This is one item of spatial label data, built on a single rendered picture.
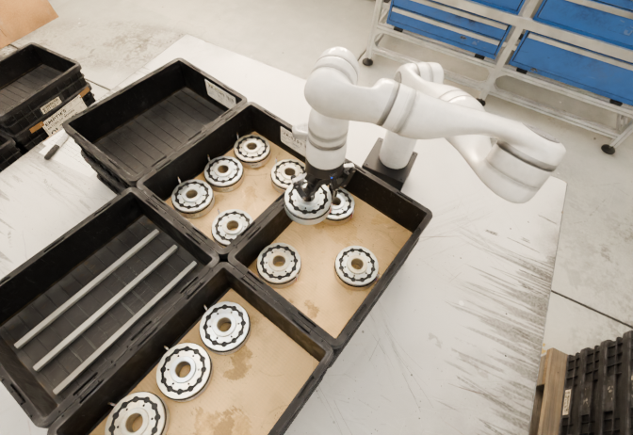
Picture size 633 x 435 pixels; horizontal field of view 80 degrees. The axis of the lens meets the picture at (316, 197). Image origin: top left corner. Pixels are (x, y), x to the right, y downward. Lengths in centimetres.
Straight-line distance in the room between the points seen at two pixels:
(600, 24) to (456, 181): 147
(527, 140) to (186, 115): 97
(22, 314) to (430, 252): 101
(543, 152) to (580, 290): 169
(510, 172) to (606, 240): 193
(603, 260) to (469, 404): 154
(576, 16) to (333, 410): 224
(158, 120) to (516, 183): 100
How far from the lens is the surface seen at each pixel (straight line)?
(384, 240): 99
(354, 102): 56
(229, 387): 86
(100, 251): 104
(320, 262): 93
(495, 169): 63
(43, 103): 198
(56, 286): 104
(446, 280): 114
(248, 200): 103
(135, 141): 123
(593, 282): 234
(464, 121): 59
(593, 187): 274
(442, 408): 104
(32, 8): 360
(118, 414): 87
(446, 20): 265
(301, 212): 80
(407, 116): 57
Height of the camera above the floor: 167
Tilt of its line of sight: 55 degrees down
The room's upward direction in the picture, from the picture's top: 6 degrees clockwise
